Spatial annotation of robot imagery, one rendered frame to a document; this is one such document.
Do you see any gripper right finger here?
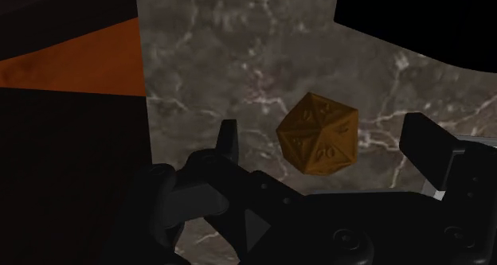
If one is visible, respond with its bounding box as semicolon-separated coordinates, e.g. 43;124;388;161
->
398;111;497;265

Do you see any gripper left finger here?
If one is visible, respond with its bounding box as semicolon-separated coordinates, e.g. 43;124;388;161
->
144;119;307;265

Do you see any orange many-sided die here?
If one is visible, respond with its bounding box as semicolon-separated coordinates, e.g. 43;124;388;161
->
275;92;360;177

